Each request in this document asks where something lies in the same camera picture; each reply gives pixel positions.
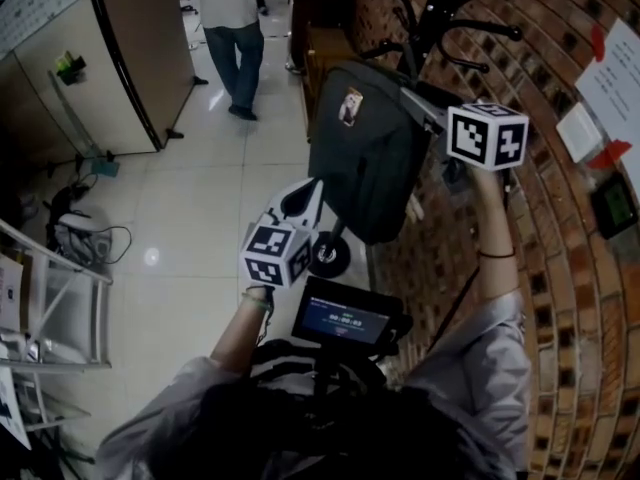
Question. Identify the brown wooden cabinet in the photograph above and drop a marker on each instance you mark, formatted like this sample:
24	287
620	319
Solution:
320	43

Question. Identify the beige partition cabinet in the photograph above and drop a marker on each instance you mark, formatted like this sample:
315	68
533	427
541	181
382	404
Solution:
120	63

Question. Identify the black chest-mounted monitor screen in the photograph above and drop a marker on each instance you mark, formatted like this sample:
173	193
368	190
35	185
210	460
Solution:
345	318

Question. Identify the person's right forearm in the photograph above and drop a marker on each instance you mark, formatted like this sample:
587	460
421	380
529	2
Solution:
492	228

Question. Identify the black metal coat rack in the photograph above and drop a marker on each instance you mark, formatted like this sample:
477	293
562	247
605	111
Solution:
440	13

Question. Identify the white wall switch box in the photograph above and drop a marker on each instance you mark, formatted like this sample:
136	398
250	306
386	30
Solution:
579	132

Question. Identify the dark grey backpack bag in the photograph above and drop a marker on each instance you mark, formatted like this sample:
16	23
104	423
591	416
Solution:
365	153

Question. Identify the black wall control panel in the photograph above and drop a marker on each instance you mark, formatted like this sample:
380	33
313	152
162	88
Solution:
614	205

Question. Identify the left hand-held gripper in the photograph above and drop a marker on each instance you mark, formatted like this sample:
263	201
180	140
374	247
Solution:
272	253

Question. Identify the person's left forearm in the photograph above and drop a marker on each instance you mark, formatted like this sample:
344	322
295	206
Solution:
240	328

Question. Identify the red tape piece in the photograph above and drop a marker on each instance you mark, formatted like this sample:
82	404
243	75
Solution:
598	40
614	152

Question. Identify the white paper sheet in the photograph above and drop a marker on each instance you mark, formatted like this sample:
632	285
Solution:
617	78

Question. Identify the green holder with items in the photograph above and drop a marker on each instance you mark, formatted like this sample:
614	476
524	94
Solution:
69	67

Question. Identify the person's grey shirt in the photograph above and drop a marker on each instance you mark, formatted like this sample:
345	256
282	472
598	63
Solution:
480	368

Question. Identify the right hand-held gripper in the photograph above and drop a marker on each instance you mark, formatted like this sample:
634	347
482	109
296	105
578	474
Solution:
480	135

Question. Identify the silver metal ladder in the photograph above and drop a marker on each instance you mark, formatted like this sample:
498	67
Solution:
60	308

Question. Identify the printed bag patch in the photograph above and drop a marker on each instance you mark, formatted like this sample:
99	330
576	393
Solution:
351	106

